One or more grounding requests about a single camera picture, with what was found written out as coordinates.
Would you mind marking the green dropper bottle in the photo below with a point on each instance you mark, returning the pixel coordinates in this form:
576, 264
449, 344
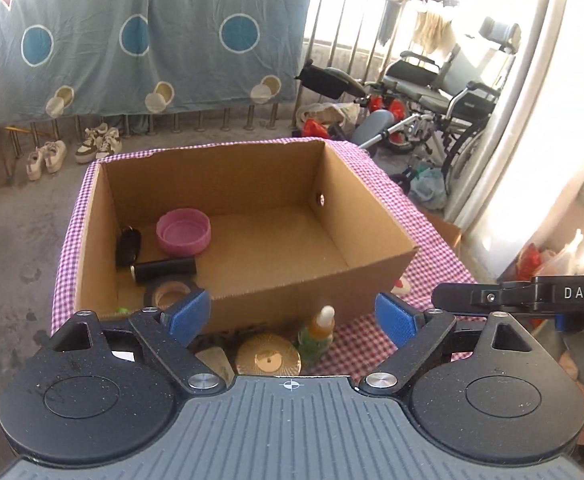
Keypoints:
314, 340

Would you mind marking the red checkered tablecloth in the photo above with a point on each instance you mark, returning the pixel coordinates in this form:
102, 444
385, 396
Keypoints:
397, 200

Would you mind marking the black tape roll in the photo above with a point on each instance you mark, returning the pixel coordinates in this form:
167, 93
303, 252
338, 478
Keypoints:
151, 292

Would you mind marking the pale green plastic bag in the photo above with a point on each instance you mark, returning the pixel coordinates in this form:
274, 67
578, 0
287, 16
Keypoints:
429, 187

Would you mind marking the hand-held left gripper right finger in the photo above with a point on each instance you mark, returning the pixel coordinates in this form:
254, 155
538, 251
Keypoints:
397, 320

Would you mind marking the metal balcony railing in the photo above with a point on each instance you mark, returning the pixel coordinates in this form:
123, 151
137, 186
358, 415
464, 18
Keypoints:
316, 35

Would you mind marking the red snack bag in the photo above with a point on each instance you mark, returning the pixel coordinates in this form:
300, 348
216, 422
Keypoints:
529, 260

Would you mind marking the grey hanging cloth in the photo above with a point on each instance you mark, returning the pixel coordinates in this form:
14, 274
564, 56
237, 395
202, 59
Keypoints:
384, 25

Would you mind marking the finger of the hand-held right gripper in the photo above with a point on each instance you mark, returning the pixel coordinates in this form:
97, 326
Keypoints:
472, 297

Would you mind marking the black cylinder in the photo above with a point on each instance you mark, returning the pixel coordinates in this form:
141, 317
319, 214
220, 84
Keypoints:
164, 269

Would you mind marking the wheelchair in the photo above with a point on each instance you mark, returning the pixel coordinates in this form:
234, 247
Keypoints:
422, 92

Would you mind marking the blue printed blanket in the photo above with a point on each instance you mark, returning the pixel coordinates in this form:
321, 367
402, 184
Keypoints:
181, 70

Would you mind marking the beige fringed cloth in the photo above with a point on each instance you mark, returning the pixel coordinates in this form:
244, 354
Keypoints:
432, 30

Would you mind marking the child tricycle grey seat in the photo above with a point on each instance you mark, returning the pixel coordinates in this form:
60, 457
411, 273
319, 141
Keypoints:
379, 120

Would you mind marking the small cardboard box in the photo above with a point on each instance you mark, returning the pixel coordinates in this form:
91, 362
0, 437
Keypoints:
447, 232

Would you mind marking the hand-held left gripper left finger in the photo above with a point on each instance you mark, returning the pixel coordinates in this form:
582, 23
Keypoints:
189, 312

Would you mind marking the black padded rest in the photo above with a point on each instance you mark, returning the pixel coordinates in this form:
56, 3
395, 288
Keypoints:
329, 80

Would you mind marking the black key fob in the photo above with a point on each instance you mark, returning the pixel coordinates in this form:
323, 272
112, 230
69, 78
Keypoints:
128, 247

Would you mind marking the white plastic bag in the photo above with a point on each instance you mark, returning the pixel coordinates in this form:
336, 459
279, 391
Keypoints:
564, 257

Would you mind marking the white curtain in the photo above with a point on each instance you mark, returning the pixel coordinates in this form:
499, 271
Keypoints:
532, 135

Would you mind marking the yellow stick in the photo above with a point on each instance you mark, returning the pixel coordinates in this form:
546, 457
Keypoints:
19, 131

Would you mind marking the beige tote bag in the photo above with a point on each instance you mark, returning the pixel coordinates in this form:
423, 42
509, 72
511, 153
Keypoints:
332, 112

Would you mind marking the pink round lid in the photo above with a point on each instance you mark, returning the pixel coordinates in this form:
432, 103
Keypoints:
184, 232

